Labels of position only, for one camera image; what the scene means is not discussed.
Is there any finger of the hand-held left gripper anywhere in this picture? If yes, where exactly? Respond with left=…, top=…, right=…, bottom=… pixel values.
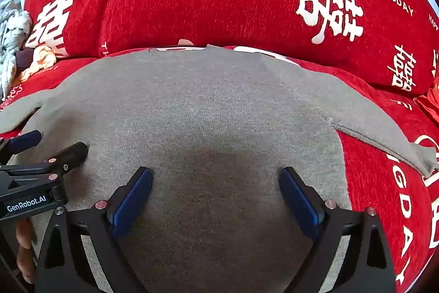
left=0, top=142, right=89, bottom=192
left=0, top=130, right=42, bottom=161

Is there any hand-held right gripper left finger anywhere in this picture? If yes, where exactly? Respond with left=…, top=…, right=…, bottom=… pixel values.
left=34, top=167, right=154, bottom=293

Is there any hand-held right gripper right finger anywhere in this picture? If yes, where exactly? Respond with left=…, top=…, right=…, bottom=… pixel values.
left=278, top=167, right=396, bottom=293

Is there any grey knit sweater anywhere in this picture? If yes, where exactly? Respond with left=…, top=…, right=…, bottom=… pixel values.
left=0, top=44, right=439, bottom=293

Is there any person's left hand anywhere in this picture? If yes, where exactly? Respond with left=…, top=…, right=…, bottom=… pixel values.
left=15, top=219, right=36, bottom=284

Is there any red printed sofa seat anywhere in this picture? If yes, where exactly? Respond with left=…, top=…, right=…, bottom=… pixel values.
left=0, top=46, right=439, bottom=293

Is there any dark purple cloth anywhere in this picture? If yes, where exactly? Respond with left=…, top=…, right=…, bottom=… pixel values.
left=15, top=49, right=35, bottom=70

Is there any orange cloth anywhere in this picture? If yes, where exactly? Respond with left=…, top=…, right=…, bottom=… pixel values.
left=14, top=46, right=57, bottom=84

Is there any white grey patterned cloth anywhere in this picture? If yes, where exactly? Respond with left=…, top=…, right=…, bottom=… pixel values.
left=0, top=0, right=33, bottom=101

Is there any red satin cushion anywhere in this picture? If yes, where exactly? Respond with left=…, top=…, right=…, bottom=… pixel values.
left=413, top=77, right=439, bottom=125

